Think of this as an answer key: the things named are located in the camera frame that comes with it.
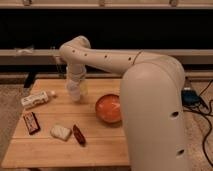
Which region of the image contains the orange ceramic bowl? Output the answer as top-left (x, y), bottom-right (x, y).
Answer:
top-left (95, 94), bottom-right (122, 123)

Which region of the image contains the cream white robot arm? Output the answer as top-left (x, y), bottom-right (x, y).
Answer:
top-left (59, 36), bottom-right (191, 171)

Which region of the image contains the black cable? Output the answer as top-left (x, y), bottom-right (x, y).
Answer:
top-left (182, 79), bottom-right (213, 168)

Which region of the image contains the dark chocolate bar wrapper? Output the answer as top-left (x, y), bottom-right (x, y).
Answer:
top-left (23, 112), bottom-right (40, 135)

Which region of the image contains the blue power adapter box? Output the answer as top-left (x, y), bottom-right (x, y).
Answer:
top-left (181, 89), bottom-right (200, 106)

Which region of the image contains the cream white gripper body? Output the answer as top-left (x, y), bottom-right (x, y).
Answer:
top-left (66, 75), bottom-right (88, 102)

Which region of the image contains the grey metal rail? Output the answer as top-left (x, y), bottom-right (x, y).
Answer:
top-left (0, 49), bottom-right (213, 65)

